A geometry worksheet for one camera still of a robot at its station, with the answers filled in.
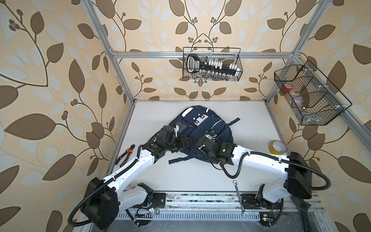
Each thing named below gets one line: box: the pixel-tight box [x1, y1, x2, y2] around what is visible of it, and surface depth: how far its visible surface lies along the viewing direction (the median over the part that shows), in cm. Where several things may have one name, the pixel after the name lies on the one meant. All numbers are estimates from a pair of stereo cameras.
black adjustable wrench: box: [291, 195, 313, 232], surface depth 72 cm
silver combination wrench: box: [232, 179, 249, 219], surface depth 77 cm
